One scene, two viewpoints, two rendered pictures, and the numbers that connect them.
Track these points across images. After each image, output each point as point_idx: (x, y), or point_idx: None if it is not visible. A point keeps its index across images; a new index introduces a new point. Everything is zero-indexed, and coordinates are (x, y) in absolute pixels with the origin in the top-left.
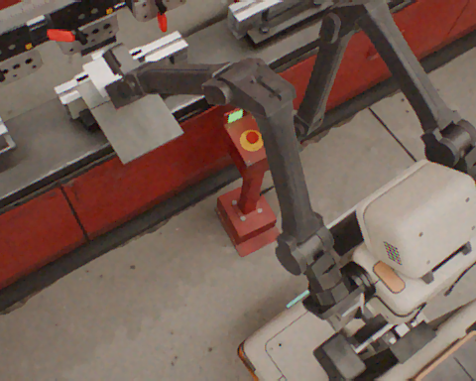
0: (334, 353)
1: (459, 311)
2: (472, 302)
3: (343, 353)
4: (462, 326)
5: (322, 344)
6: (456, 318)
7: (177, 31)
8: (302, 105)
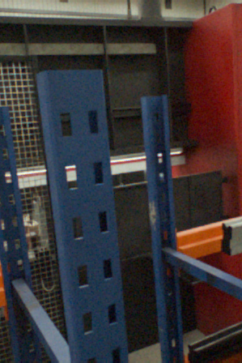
0: (34, 233)
1: None
2: None
3: (31, 233)
4: None
5: (36, 235)
6: None
7: (46, 240)
8: (12, 223)
